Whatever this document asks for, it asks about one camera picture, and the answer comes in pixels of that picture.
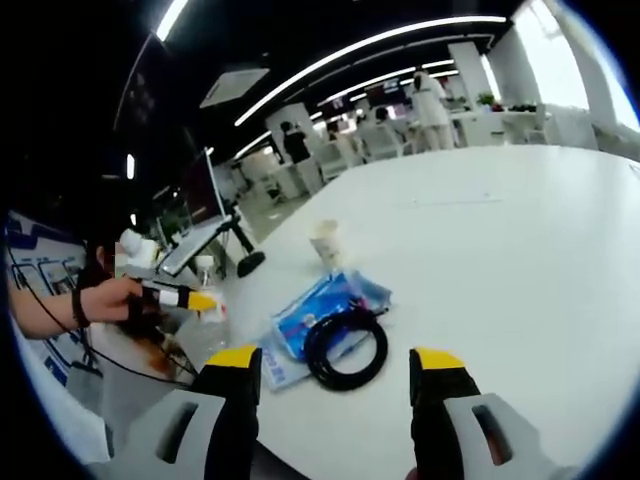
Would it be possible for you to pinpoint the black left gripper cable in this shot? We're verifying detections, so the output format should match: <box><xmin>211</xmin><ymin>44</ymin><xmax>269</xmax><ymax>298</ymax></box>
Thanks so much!
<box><xmin>7</xmin><ymin>259</ymin><xmax>199</xmax><ymax>387</ymax></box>

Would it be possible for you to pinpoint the short ceiling light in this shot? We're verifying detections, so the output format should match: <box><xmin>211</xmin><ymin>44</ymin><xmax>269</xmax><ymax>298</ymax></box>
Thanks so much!
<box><xmin>155</xmin><ymin>0</ymin><xmax>189</xmax><ymax>41</ymax></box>

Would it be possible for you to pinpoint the grey tilted panel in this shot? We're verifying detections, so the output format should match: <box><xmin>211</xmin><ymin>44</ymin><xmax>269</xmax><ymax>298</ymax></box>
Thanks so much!
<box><xmin>157</xmin><ymin>214</ymin><xmax>234</xmax><ymax>276</ymax></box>

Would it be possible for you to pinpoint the ceiling air conditioner unit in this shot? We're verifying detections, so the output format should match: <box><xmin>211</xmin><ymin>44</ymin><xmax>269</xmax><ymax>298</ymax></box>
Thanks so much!
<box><xmin>199</xmin><ymin>67</ymin><xmax>271</xmax><ymax>109</ymax></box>

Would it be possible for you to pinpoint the small blue packet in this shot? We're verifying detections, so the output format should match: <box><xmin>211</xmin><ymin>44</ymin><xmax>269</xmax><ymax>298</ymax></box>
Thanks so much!
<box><xmin>344</xmin><ymin>267</ymin><xmax>394</xmax><ymax>314</ymax></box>

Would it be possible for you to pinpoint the black monitor stand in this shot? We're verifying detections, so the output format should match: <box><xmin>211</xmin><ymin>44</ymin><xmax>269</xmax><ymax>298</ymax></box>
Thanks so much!
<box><xmin>224</xmin><ymin>207</ymin><xmax>267</xmax><ymax>279</ymax></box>

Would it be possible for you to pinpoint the paper cup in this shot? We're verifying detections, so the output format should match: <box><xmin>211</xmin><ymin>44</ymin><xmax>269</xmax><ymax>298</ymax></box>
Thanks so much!
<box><xmin>308</xmin><ymin>218</ymin><xmax>351</xmax><ymax>269</ymax></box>

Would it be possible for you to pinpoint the long ceiling light strip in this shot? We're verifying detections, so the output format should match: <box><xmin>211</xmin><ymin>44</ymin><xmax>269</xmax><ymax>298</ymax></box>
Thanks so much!
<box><xmin>234</xmin><ymin>14</ymin><xmax>507</xmax><ymax>127</ymax></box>

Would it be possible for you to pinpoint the black wristband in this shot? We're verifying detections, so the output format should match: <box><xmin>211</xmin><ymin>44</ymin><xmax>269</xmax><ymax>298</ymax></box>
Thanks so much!
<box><xmin>71</xmin><ymin>287</ymin><xmax>92</xmax><ymax>329</ymax></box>

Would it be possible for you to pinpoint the large white blue packet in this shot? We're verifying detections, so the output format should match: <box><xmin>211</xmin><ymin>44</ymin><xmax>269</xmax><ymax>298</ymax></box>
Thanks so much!
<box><xmin>259</xmin><ymin>272</ymin><xmax>366</xmax><ymax>394</ymax></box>

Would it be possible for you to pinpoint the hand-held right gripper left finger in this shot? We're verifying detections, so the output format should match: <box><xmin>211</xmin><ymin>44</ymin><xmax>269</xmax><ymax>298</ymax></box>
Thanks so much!
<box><xmin>109</xmin><ymin>344</ymin><xmax>263</xmax><ymax>480</ymax></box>

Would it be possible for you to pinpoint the white chair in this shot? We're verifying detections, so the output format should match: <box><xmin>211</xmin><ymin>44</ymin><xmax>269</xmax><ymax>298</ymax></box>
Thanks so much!
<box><xmin>99</xmin><ymin>359</ymin><xmax>201</xmax><ymax>451</ymax></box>

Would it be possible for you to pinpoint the person's left hand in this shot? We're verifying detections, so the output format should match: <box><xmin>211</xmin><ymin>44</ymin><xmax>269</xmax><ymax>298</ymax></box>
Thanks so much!
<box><xmin>79</xmin><ymin>277</ymin><xmax>146</xmax><ymax>329</ymax></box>

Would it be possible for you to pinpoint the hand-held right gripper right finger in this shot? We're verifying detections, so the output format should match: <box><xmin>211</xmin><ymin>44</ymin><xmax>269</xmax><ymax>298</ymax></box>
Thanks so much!
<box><xmin>408</xmin><ymin>347</ymin><xmax>576</xmax><ymax>480</ymax></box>

